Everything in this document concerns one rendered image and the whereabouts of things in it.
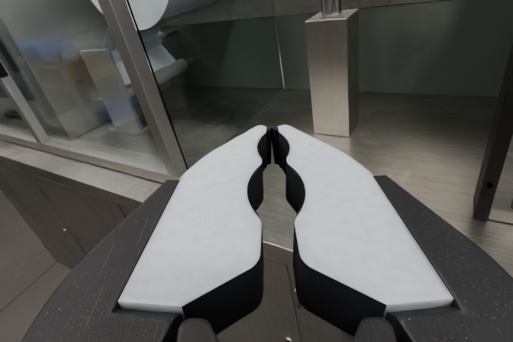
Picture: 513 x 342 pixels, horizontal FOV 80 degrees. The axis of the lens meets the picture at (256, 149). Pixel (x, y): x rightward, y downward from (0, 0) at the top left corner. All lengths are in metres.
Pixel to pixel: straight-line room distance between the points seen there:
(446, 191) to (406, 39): 0.45
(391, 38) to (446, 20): 0.13
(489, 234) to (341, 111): 0.37
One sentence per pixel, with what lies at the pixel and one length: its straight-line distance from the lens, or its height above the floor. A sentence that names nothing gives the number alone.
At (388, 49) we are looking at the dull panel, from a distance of 0.95.
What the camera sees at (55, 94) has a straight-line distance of 0.92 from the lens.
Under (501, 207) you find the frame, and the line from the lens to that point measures 0.59.
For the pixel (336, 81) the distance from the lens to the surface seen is 0.72.
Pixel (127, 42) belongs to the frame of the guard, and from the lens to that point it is 0.59.
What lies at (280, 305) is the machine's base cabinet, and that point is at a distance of 0.74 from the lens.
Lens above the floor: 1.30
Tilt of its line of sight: 31 degrees down
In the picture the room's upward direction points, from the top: 12 degrees counter-clockwise
